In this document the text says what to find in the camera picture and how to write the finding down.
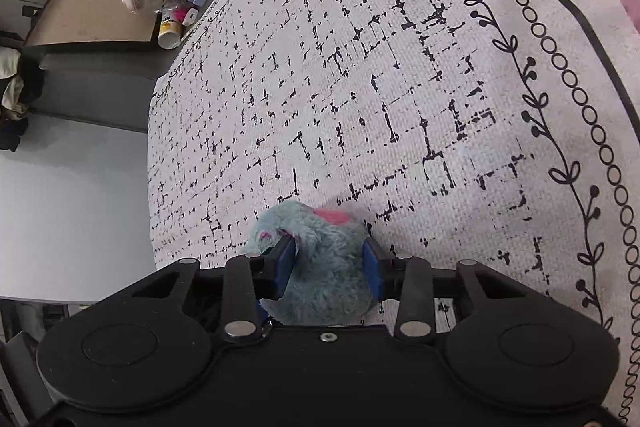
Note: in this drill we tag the white black-patterned blanket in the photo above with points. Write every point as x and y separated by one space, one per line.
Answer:
400 82

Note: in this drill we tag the yellow-white cylindrical can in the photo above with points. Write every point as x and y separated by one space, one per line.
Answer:
169 32

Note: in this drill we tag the brown framed board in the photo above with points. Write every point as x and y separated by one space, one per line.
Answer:
85 14

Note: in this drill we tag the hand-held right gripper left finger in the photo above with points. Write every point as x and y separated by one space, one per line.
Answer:
285 267

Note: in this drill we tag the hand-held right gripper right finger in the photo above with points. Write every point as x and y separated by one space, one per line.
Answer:
372 274

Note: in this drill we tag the grey wardrobe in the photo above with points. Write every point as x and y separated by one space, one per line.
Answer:
90 92

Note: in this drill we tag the grey-blue fluffy plush toy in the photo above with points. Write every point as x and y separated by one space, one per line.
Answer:
325 267

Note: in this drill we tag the small pink bottle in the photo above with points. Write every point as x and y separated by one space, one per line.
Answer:
190 16

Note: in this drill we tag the dark and beige clothes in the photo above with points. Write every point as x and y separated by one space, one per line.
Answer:
20 102

